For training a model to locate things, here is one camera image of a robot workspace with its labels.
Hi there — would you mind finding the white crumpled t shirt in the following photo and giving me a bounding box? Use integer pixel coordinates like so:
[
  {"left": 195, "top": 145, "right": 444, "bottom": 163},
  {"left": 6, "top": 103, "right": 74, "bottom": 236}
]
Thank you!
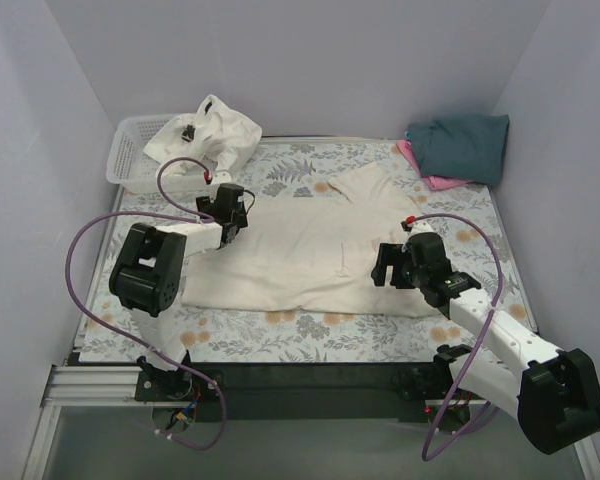
[{"left": 143, "top": 95, "right": 262, "bottom": 178}]

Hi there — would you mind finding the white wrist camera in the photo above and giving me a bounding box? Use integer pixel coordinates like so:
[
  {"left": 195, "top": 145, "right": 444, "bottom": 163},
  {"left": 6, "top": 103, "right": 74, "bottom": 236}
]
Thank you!
[
  {"left": 401, "top": 216, "right": 434, "bottom": 238},
  {"left": 203, "top": 170, "right": 232, "bottom": 185}
]

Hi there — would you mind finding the floral table mat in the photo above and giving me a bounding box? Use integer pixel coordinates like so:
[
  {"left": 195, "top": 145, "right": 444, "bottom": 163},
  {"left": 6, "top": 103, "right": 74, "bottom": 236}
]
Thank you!
[{"left": 74, "top": 139, "right": 534, "bottom": 364}]

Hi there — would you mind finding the teal folded t shirt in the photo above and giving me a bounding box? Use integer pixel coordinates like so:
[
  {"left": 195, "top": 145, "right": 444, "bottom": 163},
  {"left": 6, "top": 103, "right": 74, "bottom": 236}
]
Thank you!
[{"left": 405, "top": 114, "right": 510, "bottom": 187}]

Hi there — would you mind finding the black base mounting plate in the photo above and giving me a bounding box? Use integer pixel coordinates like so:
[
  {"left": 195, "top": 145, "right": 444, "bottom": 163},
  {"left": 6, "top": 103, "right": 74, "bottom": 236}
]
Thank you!
[{"left": 134, "top": 359, "right": 452, "bottom": 423}]

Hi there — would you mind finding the white plastic laundry basket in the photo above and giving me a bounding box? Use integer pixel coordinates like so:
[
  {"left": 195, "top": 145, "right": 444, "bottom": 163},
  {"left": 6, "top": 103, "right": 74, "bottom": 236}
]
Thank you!
[{"left": 106, "top": 114, "right": 213, "bottom": 194}]

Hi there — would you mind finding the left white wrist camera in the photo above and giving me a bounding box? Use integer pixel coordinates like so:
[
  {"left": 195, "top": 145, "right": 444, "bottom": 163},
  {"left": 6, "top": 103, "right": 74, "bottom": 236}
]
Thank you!
[{"left": 203, "top": 170, "right": 232, "bottom": 185}]

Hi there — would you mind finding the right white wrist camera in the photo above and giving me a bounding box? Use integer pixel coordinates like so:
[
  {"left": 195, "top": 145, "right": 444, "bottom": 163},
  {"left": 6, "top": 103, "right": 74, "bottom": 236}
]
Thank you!
[{"left": 401, "top": 216, "right": 434, "bottom": 238}]

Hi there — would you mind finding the cream t shirt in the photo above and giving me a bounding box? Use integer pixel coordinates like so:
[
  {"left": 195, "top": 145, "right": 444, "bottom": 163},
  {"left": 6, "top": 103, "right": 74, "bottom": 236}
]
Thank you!
[{"left": 182, "top": 163, "right": 435, "bottom": 317}]

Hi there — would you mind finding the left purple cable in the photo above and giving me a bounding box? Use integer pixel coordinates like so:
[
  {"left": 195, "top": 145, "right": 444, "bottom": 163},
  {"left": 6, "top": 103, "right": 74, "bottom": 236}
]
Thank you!
[{"left": 64, "top": 157, "right": 229, "bottom": 451}]

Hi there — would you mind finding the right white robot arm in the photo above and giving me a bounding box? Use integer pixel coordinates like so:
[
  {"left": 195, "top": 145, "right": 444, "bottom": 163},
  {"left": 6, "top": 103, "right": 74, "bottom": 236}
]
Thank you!
[{"left": 371, "top": 232, "right": 600, "bottom": 454}]

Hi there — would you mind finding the pink folded t shirt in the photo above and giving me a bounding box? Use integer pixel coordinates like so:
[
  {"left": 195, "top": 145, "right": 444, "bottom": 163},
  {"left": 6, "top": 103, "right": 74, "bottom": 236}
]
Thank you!
[{"left": 395, "top": 139, "right": 471, "bottom": 191}]

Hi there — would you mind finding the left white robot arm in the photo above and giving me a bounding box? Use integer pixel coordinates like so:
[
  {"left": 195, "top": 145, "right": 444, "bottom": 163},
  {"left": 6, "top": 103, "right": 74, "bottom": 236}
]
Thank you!
[{"left": 109, "top": 183, "right": 248, "bottom": 400}]

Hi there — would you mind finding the aluminium frame rail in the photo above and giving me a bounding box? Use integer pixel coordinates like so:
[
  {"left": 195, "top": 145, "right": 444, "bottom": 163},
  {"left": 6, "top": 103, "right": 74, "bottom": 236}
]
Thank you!
[{"left": 42, "top": 364, "right": 154, "bottom": 406}]

